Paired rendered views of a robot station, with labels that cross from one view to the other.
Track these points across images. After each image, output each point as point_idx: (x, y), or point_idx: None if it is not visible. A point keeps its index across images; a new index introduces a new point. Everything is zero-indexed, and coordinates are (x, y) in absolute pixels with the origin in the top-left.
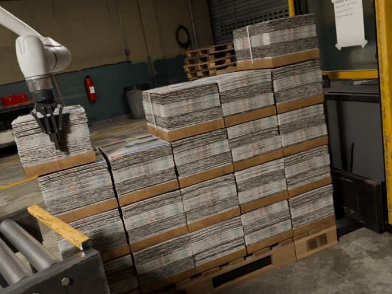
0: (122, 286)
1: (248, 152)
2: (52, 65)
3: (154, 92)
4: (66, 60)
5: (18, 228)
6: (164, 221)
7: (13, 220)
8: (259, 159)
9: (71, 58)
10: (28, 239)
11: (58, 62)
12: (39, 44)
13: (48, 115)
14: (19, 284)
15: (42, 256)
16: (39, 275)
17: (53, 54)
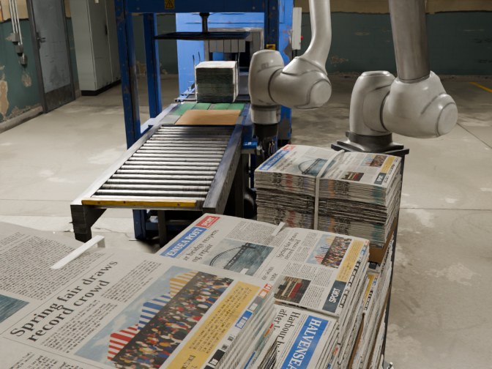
0: None
1: None
2: (263, 97)
3: (247, 219)
4: (285, 98)
5: (172, 198)
6: None
7: (199, 200)
8: None
9: (302, 98)
10: (143, 197)
11: (273, 95)
12: (251, 66)
13: (280, 156)
14: (93, 188)
15: (107, 195)
16: (88, 192)
17: (266, 83)
